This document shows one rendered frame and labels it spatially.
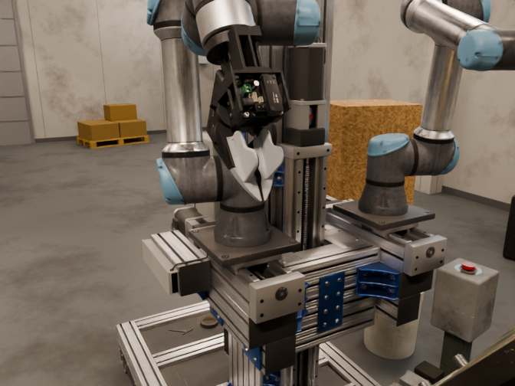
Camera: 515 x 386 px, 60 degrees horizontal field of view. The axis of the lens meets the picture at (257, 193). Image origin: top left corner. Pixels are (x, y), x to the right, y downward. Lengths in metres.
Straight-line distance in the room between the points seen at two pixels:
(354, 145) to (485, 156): 2.96
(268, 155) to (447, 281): 0.87
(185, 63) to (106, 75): 8.74
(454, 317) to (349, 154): 1.43
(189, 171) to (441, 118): 0.75
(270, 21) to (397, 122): 2.04
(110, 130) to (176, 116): 7.68
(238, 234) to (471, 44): 0.65
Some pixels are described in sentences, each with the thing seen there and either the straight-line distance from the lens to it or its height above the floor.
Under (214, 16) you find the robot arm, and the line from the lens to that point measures 0.60.
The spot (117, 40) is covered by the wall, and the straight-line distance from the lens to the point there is 9.85.
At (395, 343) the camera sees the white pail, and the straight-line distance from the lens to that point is 2.51.
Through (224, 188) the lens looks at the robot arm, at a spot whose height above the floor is 1.19.
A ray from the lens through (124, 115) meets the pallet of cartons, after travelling 9.21.
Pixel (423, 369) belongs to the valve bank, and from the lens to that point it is 1.23.
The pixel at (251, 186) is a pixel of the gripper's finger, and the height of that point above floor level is 1.33.
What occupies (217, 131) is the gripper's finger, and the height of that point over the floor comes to 1.39.
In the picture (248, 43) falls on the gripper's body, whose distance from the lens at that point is 0.58.
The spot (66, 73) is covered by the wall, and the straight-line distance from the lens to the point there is 9.68.
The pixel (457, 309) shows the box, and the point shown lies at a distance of 1.37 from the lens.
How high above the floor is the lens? 1.48
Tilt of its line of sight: 16 degrees down
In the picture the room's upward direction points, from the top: straight up
